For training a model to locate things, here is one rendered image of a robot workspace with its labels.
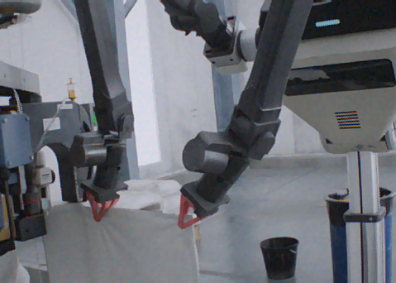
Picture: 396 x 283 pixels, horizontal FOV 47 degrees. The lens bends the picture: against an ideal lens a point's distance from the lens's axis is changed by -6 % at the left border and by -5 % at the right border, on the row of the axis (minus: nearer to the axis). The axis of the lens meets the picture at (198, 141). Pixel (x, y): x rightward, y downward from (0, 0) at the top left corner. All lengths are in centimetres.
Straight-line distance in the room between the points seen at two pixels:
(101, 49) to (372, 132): 73
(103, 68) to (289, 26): 42
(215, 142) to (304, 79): 47
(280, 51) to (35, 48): 582
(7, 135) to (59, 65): 586
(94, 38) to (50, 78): 557
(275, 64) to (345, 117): 53
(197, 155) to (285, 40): 24
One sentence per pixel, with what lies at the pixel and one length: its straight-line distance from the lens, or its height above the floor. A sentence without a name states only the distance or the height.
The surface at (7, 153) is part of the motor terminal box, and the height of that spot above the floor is 124.
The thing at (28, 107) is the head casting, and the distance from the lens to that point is 121.
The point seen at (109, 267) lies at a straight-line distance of 117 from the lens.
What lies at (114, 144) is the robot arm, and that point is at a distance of 105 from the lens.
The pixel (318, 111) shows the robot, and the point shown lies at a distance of 128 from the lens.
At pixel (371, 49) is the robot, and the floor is 138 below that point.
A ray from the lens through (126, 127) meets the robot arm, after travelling 104.
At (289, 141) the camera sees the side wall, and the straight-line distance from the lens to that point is 951.
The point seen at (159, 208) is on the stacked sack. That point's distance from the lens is 435.
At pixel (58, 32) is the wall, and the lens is 678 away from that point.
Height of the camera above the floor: 128
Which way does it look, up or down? 4 degrees down
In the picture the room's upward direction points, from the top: 5 degrees counter-clockwise
